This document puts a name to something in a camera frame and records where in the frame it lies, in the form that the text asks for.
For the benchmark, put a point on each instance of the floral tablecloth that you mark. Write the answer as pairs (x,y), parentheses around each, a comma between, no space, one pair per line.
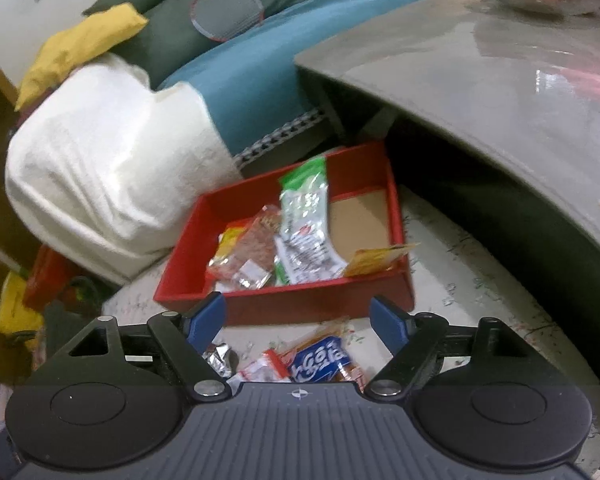
(453,276)

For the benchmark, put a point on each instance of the grey coffee table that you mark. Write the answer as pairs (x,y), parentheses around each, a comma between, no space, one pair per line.
(521,90)

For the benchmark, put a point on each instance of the teal sofa cover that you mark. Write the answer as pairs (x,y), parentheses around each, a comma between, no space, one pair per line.
(250,84)

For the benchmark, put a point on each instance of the red yellow Trolli bag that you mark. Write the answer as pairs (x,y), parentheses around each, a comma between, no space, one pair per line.
(226,242)

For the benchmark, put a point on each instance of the blue snack packet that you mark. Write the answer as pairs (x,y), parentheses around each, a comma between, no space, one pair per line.
(322,359)

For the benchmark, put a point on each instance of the yellow cushion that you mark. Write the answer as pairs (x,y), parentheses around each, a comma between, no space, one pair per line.
(63,52)

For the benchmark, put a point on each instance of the green rice cracker packet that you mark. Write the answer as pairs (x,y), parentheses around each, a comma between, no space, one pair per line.
(305,253)

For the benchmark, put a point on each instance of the red white snack packet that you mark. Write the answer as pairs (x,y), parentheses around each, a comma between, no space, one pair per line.
(268,367)

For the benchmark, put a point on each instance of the yellow snack packet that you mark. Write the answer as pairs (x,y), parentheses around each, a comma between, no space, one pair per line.
(371,261)

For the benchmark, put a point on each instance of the red storage box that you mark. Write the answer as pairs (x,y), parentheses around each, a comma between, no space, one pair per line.
(364,213)

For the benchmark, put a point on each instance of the orange spicy strip packet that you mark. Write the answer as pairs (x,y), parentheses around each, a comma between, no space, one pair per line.
(250,265)

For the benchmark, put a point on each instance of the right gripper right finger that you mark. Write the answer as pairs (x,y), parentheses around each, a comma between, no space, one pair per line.
(414,343)

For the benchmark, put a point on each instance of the dark red snack pouch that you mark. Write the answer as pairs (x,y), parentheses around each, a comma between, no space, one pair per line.
(223,359)

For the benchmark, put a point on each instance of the badminton racket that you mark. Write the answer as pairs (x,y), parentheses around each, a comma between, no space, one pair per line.
(222,20)

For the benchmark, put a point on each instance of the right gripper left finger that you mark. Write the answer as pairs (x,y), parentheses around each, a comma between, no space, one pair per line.
(183,339)

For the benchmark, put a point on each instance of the cream white blanket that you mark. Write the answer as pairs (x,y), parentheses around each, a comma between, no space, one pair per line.
(106,171)

